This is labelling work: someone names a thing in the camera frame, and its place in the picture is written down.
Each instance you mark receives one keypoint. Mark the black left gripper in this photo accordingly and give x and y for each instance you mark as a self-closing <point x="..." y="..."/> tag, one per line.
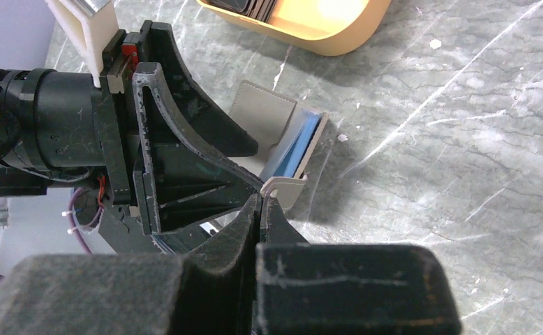
<point x="60" y="130"/>

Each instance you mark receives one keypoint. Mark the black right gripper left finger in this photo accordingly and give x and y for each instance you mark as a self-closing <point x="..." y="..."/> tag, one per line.
<point x="207" y="291"/>

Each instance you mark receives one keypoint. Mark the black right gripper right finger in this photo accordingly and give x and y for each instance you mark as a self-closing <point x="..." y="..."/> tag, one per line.
<point x="305" y="288"/>

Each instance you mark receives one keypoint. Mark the stack of black cards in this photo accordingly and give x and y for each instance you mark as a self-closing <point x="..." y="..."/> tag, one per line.
<point x="260" y="10"/>

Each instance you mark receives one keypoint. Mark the orange oval plastic tray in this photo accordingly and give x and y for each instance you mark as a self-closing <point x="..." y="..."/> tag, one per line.
<point x="327" y="28"/>

